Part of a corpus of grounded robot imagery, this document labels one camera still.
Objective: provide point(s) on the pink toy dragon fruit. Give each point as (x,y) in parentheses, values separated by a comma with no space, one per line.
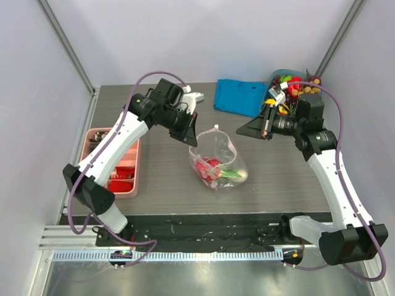
(207,169)

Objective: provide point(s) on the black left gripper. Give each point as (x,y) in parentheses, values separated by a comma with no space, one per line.
(188,134)

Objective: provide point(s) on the purple toy grape bunch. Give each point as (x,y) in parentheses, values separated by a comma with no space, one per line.
(276,82)

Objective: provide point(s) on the teal plastic fruit basket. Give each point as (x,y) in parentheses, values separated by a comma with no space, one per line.
(290,102)

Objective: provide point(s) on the beige toy potato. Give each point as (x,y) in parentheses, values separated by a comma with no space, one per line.
(240,175)

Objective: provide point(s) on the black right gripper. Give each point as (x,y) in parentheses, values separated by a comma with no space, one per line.
(268,122)

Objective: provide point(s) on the pink plastic divided organizer tray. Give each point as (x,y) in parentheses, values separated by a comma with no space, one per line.
(123,180)

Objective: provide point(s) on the yellow toy mango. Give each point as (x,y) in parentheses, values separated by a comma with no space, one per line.
(271,101)

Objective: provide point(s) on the white slotted cable duct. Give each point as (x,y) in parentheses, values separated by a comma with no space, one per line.
(123,255)

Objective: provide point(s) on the brown toy longan bunch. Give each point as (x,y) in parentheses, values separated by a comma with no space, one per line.
(312,79)

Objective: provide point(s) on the blue folded cloth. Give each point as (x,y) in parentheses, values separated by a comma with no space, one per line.
(239,97)

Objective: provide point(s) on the red toy bell pepper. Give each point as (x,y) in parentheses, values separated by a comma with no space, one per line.
(294,89)

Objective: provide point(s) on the aluminium frame rail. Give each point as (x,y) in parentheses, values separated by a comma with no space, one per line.
(61,234)

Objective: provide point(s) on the green toy vegetable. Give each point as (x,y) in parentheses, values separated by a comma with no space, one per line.
(285,78)

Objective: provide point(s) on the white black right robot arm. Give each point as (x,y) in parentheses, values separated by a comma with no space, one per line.
(353,235)

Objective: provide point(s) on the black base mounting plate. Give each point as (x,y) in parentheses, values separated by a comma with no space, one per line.
(226,219)

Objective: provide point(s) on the lower red folded cloth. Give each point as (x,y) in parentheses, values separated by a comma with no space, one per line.
(118,187)

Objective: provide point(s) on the clear pink-dotted zip bag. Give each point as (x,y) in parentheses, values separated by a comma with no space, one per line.
(215,143)

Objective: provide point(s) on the rose patterned dark cloth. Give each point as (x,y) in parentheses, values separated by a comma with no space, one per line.
(98,136)

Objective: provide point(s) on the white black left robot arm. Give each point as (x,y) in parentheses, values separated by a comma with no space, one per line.
(167,105)

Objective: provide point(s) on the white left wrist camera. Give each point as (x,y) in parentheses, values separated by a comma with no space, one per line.
(189,100)

